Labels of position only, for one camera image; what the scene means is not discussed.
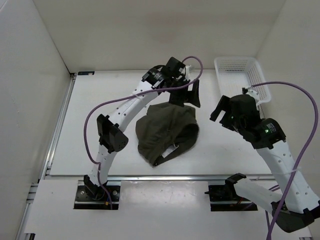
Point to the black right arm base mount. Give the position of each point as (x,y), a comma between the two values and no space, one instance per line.
(223,198)

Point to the olive green shorts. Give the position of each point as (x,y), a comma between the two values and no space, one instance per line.
(166,132)

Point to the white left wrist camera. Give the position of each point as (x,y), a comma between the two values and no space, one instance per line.
(188,69)

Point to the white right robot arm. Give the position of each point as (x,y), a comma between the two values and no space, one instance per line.
(297,206)

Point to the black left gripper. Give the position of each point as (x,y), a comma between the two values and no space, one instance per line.
(191,96)

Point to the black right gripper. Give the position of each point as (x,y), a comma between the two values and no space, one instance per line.
(222,105)

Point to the aluminium front rail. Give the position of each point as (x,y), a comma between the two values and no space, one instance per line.
(117,178)

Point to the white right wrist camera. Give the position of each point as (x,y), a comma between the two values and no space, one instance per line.
(251,92)

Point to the blue label sticker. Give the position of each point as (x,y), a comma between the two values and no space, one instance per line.
(86,73)

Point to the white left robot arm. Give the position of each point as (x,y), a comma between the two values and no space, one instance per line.
(111,127)

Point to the aluminium left side rail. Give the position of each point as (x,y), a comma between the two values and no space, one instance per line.
(46,162)

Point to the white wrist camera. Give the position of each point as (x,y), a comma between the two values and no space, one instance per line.
(251,92)
(188,69)

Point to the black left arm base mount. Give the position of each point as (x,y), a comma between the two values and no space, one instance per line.
(86,200)

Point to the white plastic mesh basket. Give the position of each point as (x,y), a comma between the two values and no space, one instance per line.
(237,72)

